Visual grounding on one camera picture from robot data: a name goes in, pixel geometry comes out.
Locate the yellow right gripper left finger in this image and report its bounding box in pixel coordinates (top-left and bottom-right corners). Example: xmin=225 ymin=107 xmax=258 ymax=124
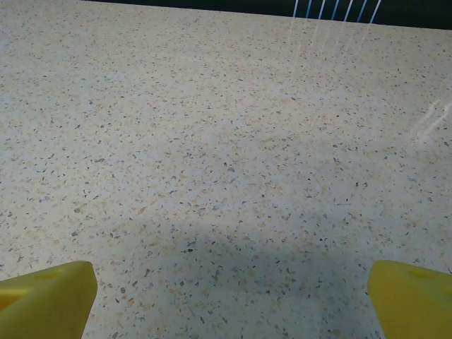
xmin=0 ymin=260 xmax=99 ymax=339

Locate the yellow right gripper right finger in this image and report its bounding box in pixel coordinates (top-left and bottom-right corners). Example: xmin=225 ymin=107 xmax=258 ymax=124
xmin=367 ymin=260 xmax=452 ymax=339

